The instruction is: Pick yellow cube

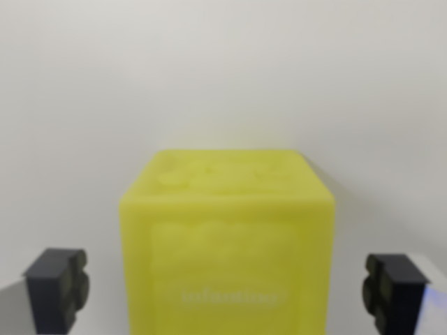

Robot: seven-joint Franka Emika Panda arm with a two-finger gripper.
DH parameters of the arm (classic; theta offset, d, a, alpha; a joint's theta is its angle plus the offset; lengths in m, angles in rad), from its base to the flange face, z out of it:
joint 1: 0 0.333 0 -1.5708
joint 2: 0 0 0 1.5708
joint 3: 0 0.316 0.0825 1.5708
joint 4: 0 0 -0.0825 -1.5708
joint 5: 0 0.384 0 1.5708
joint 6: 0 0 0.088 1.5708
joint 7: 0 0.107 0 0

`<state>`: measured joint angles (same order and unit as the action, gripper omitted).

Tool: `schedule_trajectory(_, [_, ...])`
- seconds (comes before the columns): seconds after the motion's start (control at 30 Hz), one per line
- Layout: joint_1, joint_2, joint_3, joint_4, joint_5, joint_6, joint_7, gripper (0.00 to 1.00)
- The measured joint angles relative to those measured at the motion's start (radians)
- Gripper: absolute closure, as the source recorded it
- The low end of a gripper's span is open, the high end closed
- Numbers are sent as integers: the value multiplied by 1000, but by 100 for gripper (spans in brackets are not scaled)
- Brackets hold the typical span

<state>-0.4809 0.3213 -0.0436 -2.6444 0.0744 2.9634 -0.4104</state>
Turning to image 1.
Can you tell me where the black grey gripper right finger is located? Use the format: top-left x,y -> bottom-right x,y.
361,253 -> 447,335

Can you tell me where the yellow soft cube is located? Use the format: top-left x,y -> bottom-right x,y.
118,149 -> 336,335

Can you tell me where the black grey gripper left finger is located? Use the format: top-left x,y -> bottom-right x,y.
0,247 -> 90,335

